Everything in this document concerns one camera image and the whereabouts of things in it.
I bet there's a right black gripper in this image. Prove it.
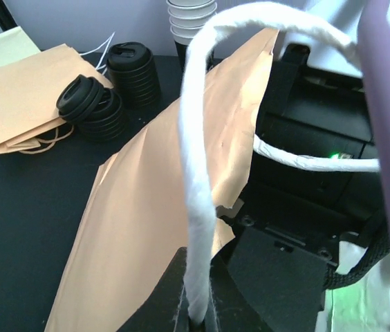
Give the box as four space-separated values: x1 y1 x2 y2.
224 165 390 331

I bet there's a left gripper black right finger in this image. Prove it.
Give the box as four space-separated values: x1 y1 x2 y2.
210 255 271 332

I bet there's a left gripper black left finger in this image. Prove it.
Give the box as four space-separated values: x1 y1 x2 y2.
118 247 187 332

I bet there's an orange kraft paper bag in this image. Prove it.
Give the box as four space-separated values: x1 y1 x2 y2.
42 1 390 332

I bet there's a black lid stack left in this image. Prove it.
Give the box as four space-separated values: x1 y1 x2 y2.
56 75 128 142

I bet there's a black lid stack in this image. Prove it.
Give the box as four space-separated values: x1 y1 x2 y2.
56 75 128 142
106 41 161 109

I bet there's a black lid stack right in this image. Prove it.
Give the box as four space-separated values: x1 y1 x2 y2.
106 41 161 109

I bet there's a right stack of paper cups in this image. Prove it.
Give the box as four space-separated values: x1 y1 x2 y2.
166 0 217 71

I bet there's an orange flat bag right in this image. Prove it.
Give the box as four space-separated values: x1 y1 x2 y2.
0 44 111 144

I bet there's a tan flat paper bag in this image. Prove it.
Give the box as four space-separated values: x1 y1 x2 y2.
0 26 41 67

